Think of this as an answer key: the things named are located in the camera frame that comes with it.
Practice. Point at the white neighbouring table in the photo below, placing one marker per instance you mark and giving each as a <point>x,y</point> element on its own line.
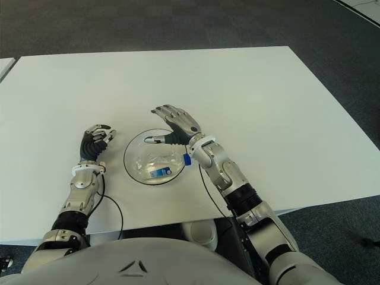
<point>6,66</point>

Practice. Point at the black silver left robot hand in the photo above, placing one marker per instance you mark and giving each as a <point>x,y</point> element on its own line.
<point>90,147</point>

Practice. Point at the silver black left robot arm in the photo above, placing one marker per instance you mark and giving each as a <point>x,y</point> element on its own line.
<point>81,184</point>

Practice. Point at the clear water bottle blue cap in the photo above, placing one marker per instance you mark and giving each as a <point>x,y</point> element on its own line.
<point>160,166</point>

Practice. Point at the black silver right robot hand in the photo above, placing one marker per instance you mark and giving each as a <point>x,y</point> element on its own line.
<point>182,124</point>

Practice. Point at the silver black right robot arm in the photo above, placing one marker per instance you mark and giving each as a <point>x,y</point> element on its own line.
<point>237,190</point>

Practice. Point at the grey robot torso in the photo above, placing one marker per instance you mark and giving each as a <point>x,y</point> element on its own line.
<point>148,261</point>

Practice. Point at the white plate with black rim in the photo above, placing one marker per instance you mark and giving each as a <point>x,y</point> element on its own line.
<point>133,148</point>

